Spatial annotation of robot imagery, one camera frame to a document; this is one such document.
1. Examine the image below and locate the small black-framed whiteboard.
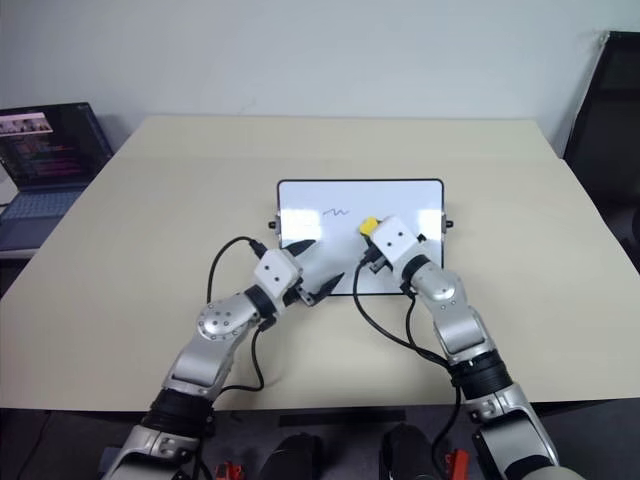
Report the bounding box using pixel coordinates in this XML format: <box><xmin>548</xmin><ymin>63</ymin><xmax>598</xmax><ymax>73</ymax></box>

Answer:
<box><xmin>267</xmin><ymin>177</ymin><xmax>456</xmax><ymax>298</ymax></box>

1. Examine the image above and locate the open blue laptop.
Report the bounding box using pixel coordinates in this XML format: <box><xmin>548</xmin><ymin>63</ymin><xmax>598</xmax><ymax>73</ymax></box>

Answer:
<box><xmin>0</xmin><ymin>101</ymin><xmax>114</xmax><ymax>252</ymax></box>

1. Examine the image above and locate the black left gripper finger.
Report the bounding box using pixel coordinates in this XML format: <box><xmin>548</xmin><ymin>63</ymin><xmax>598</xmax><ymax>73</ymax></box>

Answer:
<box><xmin>280</xmin><ymin>239</ymin><xmax>318</xmax><ymax>262</ymax></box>
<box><xmin>307</xmin><ymin>272</ymin><xmax>346</xmax><ymax>306</ymax></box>

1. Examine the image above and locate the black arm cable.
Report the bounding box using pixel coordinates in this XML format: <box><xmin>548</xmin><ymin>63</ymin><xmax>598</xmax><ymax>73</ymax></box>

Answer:
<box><xmin>206</xmin><ymin>236</ymin><xmax>275</xmax><ymax>396</ymax></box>
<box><xmin>351</xmin><ymin>257</ymin><xmax>469</xmax><ymax>480</ymax></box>

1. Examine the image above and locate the black office chair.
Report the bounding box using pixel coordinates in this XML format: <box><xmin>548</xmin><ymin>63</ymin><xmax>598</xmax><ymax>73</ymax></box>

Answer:
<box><xmin>561</xmin><ymin>30</ymin><xmax>640</xmax><ymax>264</ymax></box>

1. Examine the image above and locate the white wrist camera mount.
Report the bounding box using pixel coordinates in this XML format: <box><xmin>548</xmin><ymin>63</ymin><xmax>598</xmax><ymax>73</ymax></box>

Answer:
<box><xmin>372</xmin><ymin>215</ymin><xmax>420</xmax><ymax>265</ymax></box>
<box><xmin>252</xmin><ymin>249</ymin><xmax>305</xmax><ymax>299</ymax></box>

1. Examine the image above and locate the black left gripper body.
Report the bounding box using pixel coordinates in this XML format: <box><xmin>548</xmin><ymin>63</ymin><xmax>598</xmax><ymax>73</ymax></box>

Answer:
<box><xmin>281</xmin><ymin>272</ymin><xmax>322</xmax><ymax>308</ymax></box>

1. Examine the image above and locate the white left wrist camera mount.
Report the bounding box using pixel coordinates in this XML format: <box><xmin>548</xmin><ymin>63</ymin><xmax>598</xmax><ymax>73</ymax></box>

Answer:
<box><xmin>252</xmin><ymin>249</ymin><xmax>305</xmax><ymax>299</ymax></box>

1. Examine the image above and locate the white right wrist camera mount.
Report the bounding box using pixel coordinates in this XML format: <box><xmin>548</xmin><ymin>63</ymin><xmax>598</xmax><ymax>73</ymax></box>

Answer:
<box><xmin>372</xmin><ymin>215</ymin><xmax>420</xmax><ymax>265</ymax></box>

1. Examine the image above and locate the dark rounded shape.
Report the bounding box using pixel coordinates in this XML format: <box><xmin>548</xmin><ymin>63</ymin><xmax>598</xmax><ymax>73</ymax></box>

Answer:
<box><xmin>259</xmin><ymin>432</ymin><xmax>324</xmax><ymax>480</ymax></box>
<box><xmin>381</xmin><ymin>423</ymin><xmax>444</xmax><ymax>480</ymax></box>

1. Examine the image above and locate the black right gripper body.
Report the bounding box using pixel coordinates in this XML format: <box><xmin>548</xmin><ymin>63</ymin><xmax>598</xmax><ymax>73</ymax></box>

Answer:
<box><xmin>358</xmin><ymin>233</ymin><xmax>397</xmax><ymax>277</ymax></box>

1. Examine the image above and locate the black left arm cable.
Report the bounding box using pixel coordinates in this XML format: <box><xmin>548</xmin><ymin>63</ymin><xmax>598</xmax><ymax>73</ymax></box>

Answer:
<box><xmin>206</xmin><ymin>236</ymin><xmax>275</xmax><ymax>396</ymax></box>

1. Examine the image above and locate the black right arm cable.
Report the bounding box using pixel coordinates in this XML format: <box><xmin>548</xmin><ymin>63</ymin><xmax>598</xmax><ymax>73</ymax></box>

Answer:
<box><xmin>351</xmin><ymin>257</ymin><xmax>469</xmax><ymax>480</ymax></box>

